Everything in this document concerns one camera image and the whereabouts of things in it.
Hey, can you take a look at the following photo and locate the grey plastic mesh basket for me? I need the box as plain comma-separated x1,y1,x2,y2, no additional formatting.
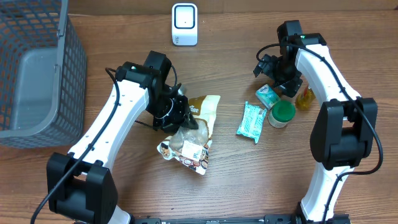
1,0,87,149

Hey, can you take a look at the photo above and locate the teal snack packet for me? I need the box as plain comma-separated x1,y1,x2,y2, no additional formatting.
236,101,267,144

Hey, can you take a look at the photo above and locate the green lid jar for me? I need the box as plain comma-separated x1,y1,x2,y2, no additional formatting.
268,100,296,128

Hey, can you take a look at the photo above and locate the yellow dish soap bottle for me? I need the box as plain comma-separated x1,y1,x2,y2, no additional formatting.
295,85,316,110

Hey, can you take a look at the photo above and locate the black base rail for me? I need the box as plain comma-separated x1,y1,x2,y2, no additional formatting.
74,213,352,224

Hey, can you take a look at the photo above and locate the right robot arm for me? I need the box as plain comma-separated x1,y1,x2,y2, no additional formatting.
253,20,383,223

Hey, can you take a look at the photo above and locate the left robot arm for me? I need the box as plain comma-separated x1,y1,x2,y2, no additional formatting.
42,51,198,223

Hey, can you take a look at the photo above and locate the teal tissue pack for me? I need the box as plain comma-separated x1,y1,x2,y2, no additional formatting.
255,84,280,110

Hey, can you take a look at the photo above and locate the white barcode scanner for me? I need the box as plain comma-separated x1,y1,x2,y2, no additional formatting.
172,2,198,46

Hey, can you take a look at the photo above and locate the brown snack wrapper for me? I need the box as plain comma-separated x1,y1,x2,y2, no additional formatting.
157,95,221,175

